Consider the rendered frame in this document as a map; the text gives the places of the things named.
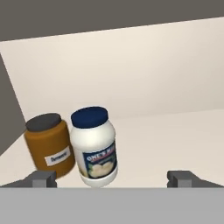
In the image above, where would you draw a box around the cream cabinet interior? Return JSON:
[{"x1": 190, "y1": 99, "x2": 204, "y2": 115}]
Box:
[{"x1": 0, "y1": 17, "x2": 224, "y2": 189}]

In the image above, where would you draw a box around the white mayonnaise jar blue lid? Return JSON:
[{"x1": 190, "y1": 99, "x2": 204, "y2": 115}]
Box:
[{"x1": 69, "y1": 106, "x2": 119, "y2": 188}]

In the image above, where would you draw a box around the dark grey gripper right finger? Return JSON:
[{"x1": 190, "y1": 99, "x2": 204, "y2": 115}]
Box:
[{"x1": 166, "y1": 170, "x2": 224, "y2": 189}]

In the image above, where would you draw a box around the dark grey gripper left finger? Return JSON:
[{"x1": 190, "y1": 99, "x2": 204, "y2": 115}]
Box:
[{"x1": 0, "y1": 171, "x2": 58, "y2": 189}]

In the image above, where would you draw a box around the orange turmeric jar grey lid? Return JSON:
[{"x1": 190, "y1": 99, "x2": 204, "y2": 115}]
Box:
[{"x1": 23, "y1": 113, "x2": 76, "y2": 179}]

